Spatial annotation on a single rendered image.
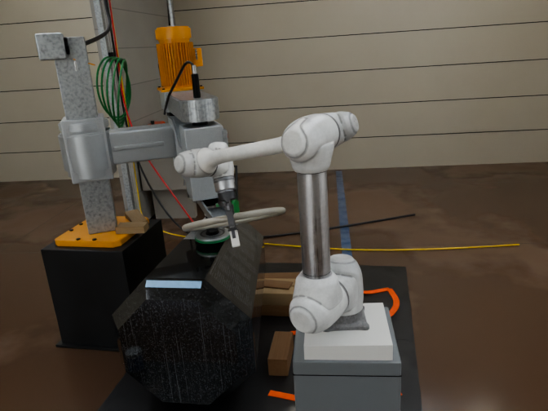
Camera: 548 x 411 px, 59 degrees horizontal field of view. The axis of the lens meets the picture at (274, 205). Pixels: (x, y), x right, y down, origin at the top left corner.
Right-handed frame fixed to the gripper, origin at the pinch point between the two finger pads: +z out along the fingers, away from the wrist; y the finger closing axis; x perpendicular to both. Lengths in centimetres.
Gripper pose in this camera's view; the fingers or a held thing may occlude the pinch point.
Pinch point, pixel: (235, 239)
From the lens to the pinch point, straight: 203.9
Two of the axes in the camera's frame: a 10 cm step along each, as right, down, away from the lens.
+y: -0.2, 0.7, 10.0
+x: -9.8, 1.9, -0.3
